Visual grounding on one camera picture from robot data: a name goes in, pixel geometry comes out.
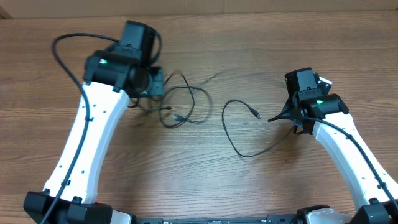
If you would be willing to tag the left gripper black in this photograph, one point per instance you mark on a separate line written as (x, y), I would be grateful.
(157, 73)

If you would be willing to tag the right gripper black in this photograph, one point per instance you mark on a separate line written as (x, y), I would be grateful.
(286, 112)

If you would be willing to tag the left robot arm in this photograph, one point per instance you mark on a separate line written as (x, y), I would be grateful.
(115, 79)

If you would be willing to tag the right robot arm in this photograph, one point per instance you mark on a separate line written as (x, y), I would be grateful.
(325, 116)

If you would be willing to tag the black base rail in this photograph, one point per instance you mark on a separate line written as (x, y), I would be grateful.
(217, 221)

